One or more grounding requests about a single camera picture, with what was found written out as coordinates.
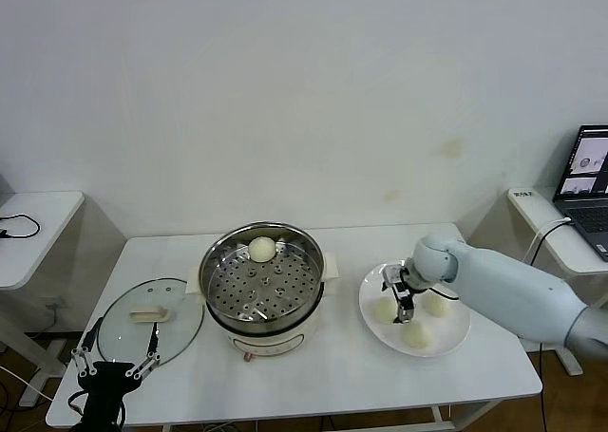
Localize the white steamed baozi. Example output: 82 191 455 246
248 235 277 264
420 291 454 318
372 297 399 325
400 320 436 350

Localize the white flat cable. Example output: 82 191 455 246
518 216 573 270

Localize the white round plate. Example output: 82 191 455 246
358 259 472 358

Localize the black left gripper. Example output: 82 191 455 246
70 316 163 432

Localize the dark grey open laptop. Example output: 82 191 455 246
553 124 608 262

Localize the white side table with laptop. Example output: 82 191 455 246
505 187 608 376

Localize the white floor cable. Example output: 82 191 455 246
0 365 54 404

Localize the cream electric cooker base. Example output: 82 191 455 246
184 279 344 363

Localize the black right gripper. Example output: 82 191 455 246
379 263 422 328

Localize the black looped cable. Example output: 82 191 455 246
0 213 42 241

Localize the white side table with cable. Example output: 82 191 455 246
0 191 86 407

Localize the glass lid with cream handle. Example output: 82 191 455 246
97 276 205 372

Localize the stainless steel steamer basket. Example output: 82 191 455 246
186 220 341 332

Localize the black laptop power cable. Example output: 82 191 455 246
526 220 574 432

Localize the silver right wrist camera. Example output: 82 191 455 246
382 265 406 289

